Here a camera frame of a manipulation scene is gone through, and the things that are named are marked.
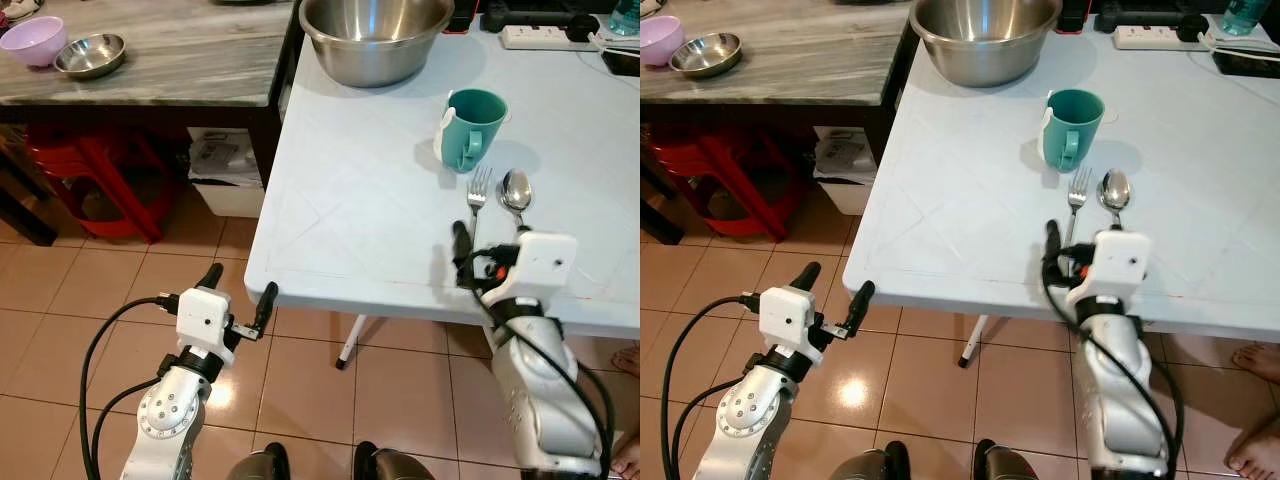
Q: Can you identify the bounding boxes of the flat black box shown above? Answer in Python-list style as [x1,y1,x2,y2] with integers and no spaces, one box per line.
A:
[1211,45,1280,80]
[600,47,641,79]

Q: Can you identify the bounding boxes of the small steel bowl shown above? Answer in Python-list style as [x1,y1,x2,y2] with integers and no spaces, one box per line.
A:
[54,33,128,81]
[669,32,744,80]

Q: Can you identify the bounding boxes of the large steel mixing bowl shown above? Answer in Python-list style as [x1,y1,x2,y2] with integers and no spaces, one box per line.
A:
[909,0,1063,89]
[299,0,456,89]

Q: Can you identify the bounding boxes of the steel spoon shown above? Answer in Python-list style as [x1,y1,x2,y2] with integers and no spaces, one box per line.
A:
[1098,169,1133,234]
[500,169,534,234]

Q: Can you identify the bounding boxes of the marble counter with dark frame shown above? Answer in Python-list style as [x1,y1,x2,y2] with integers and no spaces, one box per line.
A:
[640,0,917,169]
[0,0,307,193]

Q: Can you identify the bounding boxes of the robot leg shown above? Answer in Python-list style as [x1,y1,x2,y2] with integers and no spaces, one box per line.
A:
[829,441,910,480]
[351,440,437,480]
[974,439,1042,480]
[227,442,292,480]

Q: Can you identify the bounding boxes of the short black left arm cable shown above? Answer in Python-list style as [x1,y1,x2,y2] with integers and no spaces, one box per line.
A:
[91,377,163,480]
[671,377,747,480]

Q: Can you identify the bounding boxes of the dark wooden furniture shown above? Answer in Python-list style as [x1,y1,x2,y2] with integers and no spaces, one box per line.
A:
[640,150,693,247]
[0,125,58,247]

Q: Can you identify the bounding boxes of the robot left leg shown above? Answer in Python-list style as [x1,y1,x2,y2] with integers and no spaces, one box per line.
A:
[829,441,910,480]
[227,442,292,480]

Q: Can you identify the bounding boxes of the steel fork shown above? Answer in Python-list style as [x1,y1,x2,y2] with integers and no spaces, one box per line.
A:
[1065,166,1092,247]
[466,166,494,247]

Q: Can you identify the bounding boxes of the white table leg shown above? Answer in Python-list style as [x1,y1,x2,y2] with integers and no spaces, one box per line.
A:
[335,314,367,370]
[957,314,992,370]

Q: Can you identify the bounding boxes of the red and black object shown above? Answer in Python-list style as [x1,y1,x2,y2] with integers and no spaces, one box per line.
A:
[1057,0,1094,35]
[444,0,482,35]

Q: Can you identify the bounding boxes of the purple plastic bowl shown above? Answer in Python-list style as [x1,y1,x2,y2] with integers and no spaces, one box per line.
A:
[640,15,686,68]
[0,16,69,69]

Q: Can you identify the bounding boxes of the long black left arm cable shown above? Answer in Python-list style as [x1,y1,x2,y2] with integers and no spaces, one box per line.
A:
[78,295,182,480]
[660,295,764,480]

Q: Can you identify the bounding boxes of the red plastic stool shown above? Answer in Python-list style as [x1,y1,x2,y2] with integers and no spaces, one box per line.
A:
[644,124,803,242]
[24,124,187,245]

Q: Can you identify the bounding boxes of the black device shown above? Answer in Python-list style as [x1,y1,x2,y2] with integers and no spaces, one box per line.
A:
[1094,0,1217,32]
[480,0,602,32]

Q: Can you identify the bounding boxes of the white power strip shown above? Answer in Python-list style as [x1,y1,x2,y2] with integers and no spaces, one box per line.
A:
[500,24,602,52]
[1113,24,1216,52]

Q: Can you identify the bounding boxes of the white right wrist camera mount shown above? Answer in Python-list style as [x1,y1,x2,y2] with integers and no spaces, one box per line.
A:
[480,231,579,307]
[1074,230,1152,307]

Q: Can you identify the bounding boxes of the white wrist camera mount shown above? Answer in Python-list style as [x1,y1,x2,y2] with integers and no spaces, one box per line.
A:
[176,287,239,354]
[758,287,824,354]
[480,231,579,307]
[1074,230,1152,307]

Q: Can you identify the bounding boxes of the robot right leg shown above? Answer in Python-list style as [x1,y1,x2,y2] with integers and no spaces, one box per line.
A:
[351,440,437,480]
[974,439,1042,480]

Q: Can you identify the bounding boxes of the white power cable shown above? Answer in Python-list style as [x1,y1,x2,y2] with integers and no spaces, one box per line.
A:
[589,32,641,57]
[1199,32,1280,57]

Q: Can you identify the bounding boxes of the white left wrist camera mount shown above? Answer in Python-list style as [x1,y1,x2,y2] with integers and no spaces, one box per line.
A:
[176,287,239,354]
[758,287,824,354]

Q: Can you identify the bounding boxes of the white storage bin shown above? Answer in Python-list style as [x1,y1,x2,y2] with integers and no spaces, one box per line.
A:
[811,126,882,217]
[186,127,267,220]

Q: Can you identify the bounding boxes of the teal mug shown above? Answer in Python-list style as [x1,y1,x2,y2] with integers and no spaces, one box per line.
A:
[1039,88,1107,174]
[433,88,510,175]

